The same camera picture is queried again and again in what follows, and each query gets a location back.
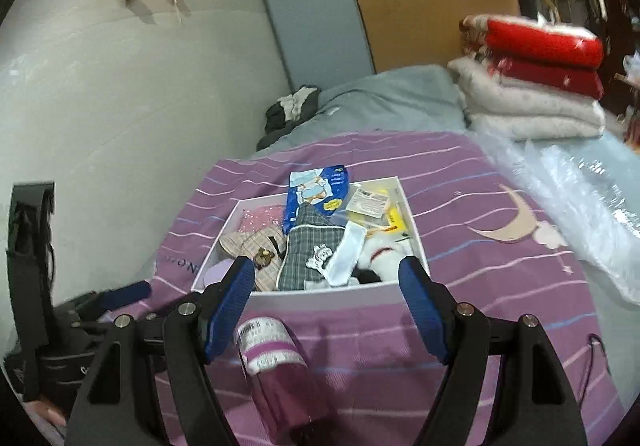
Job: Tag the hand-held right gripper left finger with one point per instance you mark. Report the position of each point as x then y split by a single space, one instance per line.
227 311

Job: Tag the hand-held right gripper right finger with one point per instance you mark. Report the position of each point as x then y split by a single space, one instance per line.
425 311

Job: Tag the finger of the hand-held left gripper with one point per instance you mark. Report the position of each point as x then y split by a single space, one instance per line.
150 328
125 295

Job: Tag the lavender sponge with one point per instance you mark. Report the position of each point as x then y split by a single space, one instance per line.
219 273

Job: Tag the white plush dog toy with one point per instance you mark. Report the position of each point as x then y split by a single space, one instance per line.
385 258

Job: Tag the beige plaid cloth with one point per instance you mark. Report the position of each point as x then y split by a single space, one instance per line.
250 243

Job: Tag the green plaid face mask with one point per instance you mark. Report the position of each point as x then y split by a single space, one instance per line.
300 251

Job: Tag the yellow packet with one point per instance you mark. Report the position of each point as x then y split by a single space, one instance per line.
395 221

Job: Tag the pink cloth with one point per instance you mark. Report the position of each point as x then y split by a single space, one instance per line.
260 220

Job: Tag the white cardboard box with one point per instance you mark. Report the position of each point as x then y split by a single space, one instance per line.
325 301

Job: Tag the white face mask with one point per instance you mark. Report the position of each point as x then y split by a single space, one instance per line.
345 253

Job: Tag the clear packet with beige puff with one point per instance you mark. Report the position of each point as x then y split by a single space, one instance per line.
367 201

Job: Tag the large blue packet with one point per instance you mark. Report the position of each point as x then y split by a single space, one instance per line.
315 191

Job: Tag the person's left hand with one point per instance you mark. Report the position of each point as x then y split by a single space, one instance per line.
47 412

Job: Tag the purple bottle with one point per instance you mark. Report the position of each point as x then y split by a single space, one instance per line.
275 361

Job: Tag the purple striped blanket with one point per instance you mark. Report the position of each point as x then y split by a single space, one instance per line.
490 276

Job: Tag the clear plastic sheet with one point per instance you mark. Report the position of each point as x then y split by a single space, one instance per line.
590 206

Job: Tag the dark cloth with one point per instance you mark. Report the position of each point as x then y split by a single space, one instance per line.
290 108

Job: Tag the folded beige blanket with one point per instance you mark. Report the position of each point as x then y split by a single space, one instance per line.
530 111

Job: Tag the folded red blanket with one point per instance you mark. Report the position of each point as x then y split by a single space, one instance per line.
540 43

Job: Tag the brown board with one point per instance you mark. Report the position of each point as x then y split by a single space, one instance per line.
420 1

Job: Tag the grey panel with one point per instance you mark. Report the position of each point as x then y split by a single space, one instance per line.
315 1

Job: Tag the dark wooden cabinet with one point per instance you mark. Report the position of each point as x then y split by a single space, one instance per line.
605 1

